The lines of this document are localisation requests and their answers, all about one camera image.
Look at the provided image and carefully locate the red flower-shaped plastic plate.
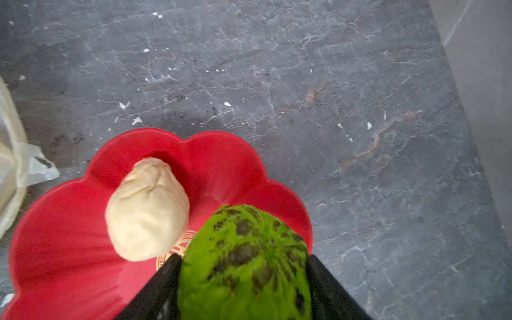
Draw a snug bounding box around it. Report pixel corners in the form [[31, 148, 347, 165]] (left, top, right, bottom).
[[1, 128, 313, 319]]

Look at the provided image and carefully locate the cream translucent plastic bag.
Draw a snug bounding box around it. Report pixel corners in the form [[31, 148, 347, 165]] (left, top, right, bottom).
[[1, 81, 60, 236]]

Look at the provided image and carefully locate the fake cream garlic bulb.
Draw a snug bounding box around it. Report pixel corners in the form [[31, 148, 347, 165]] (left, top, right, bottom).
[[105, 157, 190, 262]]

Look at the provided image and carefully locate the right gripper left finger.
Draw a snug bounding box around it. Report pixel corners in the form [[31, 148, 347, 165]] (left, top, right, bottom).
[[115, 253, 182, 320]]

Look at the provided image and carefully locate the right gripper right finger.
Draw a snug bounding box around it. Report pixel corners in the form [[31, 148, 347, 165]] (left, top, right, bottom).
[[307, 255, 372, 320]]

